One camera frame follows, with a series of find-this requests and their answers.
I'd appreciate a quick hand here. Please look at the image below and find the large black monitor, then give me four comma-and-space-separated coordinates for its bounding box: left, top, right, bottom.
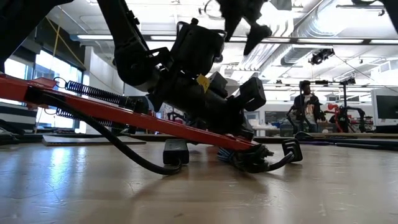
375, 95, 398, 126

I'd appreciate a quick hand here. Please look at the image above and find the person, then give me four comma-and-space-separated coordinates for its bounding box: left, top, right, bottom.
286, 80, 326, 134

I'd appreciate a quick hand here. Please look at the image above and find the yellow tag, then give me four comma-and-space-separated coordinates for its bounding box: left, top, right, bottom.
196, 73, 211, 94

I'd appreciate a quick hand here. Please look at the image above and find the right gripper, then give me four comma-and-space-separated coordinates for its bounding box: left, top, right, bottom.
216, 0, 273, 56

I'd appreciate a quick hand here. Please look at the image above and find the black metal stand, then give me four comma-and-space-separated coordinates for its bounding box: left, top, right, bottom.
299, 77, 357, 133

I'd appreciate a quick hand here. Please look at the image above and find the black ceiling-mounted camera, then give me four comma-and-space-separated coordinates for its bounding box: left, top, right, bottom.
308, 47, 336, 67

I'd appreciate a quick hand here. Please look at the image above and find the long ceiling light strip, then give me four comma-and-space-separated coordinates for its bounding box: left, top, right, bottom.
76, 34, 398, 45

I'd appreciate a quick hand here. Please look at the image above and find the illustrated booklet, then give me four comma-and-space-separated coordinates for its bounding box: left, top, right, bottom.
42, 134, 147, 147

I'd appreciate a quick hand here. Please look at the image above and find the black pen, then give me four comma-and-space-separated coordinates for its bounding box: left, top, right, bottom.
335, 142, 386, 151

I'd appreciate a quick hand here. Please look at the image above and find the black aluminium frame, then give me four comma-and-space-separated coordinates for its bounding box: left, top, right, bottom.
123, 133, 398, 152

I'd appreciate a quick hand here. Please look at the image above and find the black lamp power cord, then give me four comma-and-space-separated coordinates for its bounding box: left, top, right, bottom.
30, 91, 304, 176

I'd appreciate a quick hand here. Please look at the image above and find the purple pen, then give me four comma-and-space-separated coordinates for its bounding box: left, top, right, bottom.
298, 140, 335, 146

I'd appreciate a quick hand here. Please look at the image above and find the yellow cable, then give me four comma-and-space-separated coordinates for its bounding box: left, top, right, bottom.
45, 17, 86, 69

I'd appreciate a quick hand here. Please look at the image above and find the silver ventilation duct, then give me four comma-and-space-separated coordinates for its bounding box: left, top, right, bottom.
279, 0, 352, 68

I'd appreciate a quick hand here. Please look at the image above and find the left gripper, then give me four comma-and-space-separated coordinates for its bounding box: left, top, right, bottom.
157, 72, 255, 141

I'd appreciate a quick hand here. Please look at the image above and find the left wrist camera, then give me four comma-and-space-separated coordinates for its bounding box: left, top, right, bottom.
238, 77, 267, 113

